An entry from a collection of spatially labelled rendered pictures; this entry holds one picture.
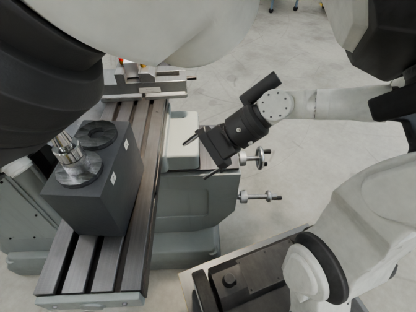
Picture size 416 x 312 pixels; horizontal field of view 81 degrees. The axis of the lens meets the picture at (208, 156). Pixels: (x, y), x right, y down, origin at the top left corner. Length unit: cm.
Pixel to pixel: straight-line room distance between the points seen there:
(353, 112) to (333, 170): 166
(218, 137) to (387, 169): 38
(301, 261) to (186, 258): 100
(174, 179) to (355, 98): 72
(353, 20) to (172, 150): 77
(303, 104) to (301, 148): 166
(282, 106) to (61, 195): 47
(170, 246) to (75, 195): 98
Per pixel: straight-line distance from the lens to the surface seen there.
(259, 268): 101
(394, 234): 37
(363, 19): 30
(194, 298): 117
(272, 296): 102
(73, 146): 50
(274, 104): 52
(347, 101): 55
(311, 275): 55
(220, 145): 60
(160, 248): 146
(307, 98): 61
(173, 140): 99
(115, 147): 58
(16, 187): 117
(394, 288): 191
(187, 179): 103
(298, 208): 188
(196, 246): 144
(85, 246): 69
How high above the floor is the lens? 154
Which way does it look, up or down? 49 degrees down
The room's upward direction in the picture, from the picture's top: straight up
